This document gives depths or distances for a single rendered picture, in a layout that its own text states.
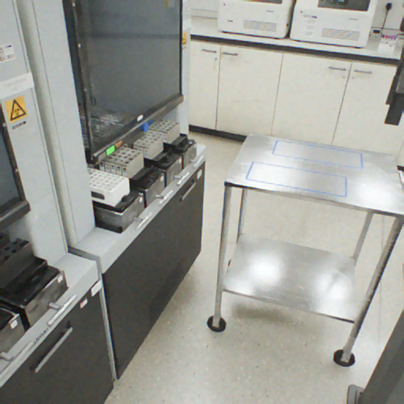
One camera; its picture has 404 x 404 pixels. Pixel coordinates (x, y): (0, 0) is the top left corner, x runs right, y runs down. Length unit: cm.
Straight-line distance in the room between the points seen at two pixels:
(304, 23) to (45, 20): 247
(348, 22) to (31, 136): 260
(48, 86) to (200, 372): 128
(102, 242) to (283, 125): 247
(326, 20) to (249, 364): 240
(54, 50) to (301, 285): 132
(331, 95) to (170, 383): 242
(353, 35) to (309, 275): 194
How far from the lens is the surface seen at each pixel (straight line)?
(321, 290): 180
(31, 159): 100
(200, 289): 208
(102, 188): 125
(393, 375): 147
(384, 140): 342
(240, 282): 174
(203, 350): 185
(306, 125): 341
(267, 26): 331
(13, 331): 100
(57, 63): 103
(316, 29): 324
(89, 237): 126
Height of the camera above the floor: 151
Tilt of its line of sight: 34 degrees down
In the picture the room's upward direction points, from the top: 3 degrees clockwise
